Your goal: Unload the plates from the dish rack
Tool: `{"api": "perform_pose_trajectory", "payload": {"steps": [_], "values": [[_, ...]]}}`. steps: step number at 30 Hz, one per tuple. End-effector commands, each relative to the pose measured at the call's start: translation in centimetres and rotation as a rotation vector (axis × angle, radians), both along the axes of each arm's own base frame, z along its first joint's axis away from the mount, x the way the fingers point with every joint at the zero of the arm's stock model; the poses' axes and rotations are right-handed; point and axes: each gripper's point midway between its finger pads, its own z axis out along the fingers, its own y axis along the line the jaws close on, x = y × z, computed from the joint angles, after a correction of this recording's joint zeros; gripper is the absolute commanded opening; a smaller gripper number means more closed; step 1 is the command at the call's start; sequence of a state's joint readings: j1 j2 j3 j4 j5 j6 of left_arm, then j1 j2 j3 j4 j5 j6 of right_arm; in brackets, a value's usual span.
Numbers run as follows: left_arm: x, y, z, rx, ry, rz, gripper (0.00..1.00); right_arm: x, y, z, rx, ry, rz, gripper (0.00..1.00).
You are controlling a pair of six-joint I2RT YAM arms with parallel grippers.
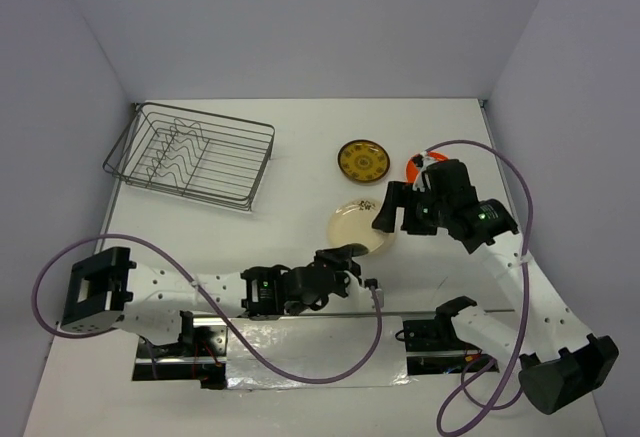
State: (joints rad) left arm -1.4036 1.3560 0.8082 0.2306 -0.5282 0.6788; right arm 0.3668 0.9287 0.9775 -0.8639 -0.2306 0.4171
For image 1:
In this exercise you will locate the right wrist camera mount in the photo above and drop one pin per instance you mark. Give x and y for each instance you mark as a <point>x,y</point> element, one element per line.
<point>421,162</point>

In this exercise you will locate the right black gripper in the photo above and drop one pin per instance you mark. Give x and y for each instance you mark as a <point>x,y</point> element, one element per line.
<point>401,194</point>

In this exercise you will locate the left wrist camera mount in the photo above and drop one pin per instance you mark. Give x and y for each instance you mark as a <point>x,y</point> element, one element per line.
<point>370,292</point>

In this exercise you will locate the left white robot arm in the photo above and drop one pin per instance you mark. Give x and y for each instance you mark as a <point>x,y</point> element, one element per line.
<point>110,290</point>

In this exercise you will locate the metal wire dish rack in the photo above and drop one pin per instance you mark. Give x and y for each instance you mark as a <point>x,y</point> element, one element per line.
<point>192,154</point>

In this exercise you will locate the black metal base rail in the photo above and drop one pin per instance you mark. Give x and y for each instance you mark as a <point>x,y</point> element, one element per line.
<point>427,353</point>

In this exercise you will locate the silver foil sheet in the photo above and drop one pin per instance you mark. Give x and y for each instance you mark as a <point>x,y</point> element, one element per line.
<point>316,347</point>

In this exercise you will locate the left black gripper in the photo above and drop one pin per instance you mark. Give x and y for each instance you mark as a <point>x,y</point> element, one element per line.
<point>340,259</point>

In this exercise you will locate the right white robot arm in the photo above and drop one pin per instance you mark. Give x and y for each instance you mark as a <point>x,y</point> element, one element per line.
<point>560,359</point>

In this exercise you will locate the yellow plate brown rim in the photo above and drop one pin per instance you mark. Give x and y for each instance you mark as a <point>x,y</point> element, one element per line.
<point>363,161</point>

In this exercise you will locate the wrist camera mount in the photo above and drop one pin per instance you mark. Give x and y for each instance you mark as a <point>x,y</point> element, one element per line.
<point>421,162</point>
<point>370,292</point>

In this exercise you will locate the orange plate front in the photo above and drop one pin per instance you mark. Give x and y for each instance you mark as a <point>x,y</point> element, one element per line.
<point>410,170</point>

